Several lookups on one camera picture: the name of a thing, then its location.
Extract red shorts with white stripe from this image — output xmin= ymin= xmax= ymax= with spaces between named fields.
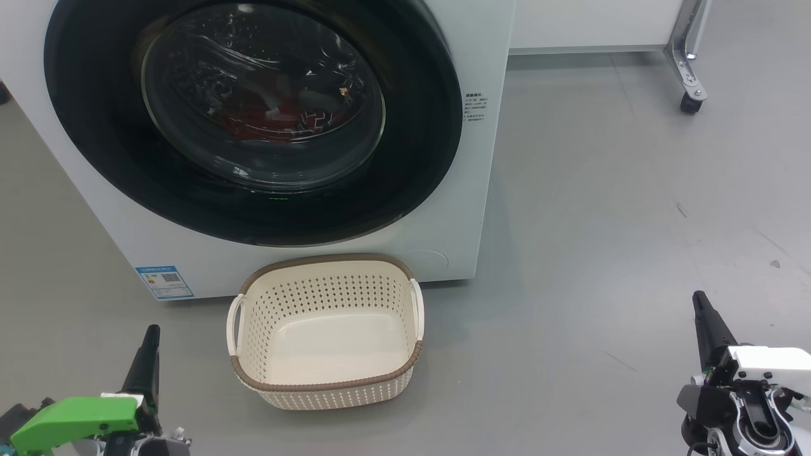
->
xmin=219 ymin=76 xmax=305 ymax=143

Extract white front-load washing machine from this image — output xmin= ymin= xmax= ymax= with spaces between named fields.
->
xmin=0 ymin=0 xmax=515 ymax=301

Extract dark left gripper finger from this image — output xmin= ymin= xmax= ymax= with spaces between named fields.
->
xmin=120 ymin=325 xmax=161 ymax=415

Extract metal frame leg with caster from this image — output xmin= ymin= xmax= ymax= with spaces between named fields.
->
xmin=663 ymin=0 xmax=710 ymax=115

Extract cream perforated laundry basket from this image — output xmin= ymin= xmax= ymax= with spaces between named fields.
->
xmin=226 ymin=253 xmax=425 ymax=411

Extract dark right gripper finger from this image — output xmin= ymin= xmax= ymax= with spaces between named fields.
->
xmin=692 ymin=290 xmax=739 ymax=371

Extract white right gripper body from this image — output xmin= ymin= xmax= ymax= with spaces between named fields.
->
xmin=702 ymin=345 xmax=811 ymax=398

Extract white cabinet panel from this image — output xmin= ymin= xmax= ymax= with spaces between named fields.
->
xmin=510 ymin=0 xmax=688 ymax=54

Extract blue energy label sticker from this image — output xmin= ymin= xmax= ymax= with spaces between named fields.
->
xmin=135 ymin=265 xmax=194 ymax=301

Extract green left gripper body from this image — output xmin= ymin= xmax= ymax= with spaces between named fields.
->
xmin=10 ymin=394 xmax=162 ymax=454

